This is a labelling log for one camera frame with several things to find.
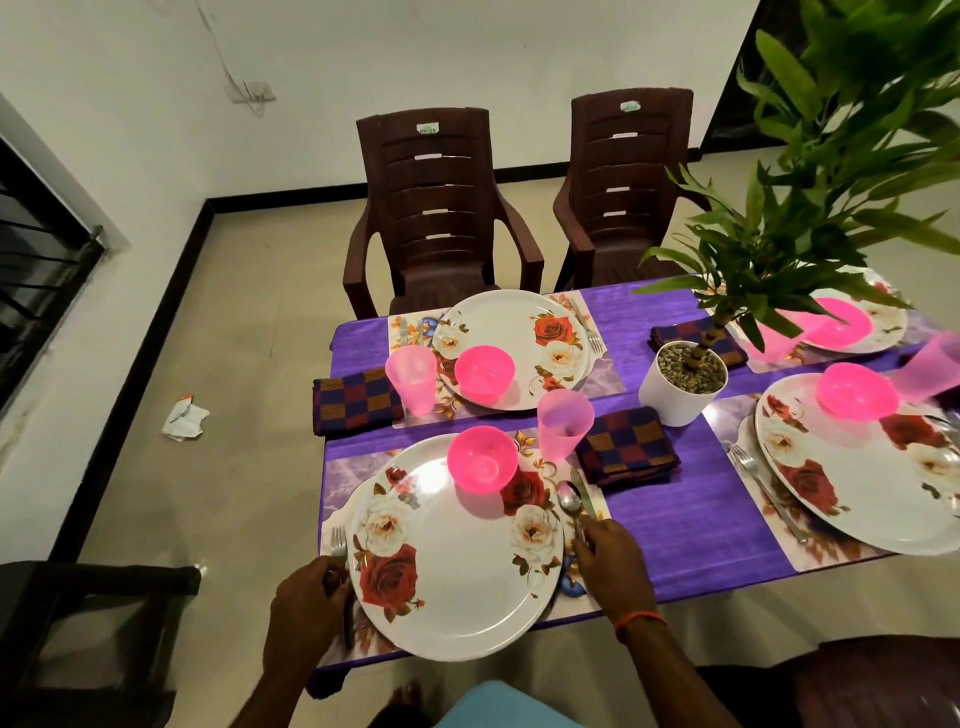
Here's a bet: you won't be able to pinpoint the pink plastic bowl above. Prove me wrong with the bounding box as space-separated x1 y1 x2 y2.
454 345 518 407
447 424 521 497
802 297 876 350

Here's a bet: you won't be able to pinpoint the purple tablecloth table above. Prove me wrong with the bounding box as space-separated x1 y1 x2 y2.
307 277 960 699

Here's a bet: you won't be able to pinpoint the person's right forearm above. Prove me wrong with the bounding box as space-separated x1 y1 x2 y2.
618 622 729 728

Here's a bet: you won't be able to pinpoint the red wrist thread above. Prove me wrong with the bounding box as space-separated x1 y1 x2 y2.
612 606 671 644

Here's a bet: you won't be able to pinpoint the black stool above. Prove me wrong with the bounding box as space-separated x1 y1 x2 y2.
0 559 204 728

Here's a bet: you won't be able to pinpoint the person's left foot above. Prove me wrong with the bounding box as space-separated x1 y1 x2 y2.
387 679 429 714

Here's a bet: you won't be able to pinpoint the person's left forearm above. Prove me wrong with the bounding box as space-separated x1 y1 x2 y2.
229 667 324 728

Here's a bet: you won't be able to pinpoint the person's right hand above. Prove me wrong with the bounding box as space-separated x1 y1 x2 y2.
573 514 662 629

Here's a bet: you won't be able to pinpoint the person's dark trousers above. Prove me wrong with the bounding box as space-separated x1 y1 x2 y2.
367 699 437 728

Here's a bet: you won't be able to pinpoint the person's teal t-shirt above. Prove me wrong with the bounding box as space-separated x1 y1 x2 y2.
435 679 587 728

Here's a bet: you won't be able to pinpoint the steel table knife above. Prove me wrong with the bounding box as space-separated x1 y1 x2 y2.
577 462 611 524

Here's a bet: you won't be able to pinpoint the black metal grille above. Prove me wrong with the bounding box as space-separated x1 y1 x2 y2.
0 135 107 414

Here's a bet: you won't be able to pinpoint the crumpled white paper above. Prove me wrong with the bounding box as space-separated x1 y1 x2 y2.
160 394 212 443

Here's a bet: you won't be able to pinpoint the green plant in white pot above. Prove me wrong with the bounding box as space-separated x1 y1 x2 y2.
630 0 960 429

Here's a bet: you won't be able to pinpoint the brown plastic chair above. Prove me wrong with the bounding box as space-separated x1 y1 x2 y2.
697 634 960 728
342 106 546 320
552 87 707 291

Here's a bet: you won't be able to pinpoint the person's left hand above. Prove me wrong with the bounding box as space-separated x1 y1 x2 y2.
262 555 354 684

